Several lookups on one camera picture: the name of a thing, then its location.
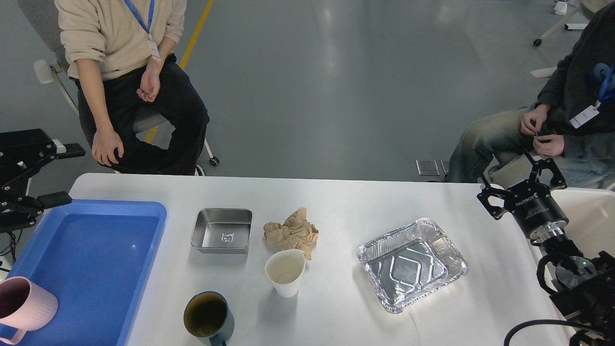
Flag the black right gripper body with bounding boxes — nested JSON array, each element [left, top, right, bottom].
[[504, 180, 569, 239]]

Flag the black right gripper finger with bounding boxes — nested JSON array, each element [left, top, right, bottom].
[[524, 150, 567, 190], [477, 174, 510, 221]]

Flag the aluminium foil tray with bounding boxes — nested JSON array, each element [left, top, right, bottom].
[[356, 218, 468, 314]]

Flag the square stainless steel tray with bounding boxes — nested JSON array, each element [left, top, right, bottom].
[[191, 208, 253, 255]]

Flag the dark green mug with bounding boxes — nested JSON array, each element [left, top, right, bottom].
[[183, 291, 235, 346]]

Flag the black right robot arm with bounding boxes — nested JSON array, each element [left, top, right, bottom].
[[477, 151, 615, 346]]

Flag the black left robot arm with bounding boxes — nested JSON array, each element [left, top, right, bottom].
[[0, 129, 86, 234]]

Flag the person in dark hoodie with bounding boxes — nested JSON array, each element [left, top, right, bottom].
[[444, 3, 615, 187]]

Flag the metal floor plate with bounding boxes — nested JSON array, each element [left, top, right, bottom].
[[416, 160, 449, 176]]

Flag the white chair base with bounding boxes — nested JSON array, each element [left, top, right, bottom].
[[532, 0, 608, 47]]

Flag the crumpled brown paper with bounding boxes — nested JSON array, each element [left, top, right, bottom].
[[263, 207, 320, 261]]

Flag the white paper cup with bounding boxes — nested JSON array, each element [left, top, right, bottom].
[[264, 249, 306, 298]]

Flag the person in beige sweater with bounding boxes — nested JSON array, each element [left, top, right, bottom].
[[54, 0, 210, 175]]

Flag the blue plastic tray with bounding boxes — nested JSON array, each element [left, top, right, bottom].
[[8, 199, 167, 346]]

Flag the pink ribbed mug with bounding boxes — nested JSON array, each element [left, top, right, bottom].
[[0, 276, 59, 345]]

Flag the black cables at left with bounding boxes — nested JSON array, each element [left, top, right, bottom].
[[0, 228, 20, 274]]

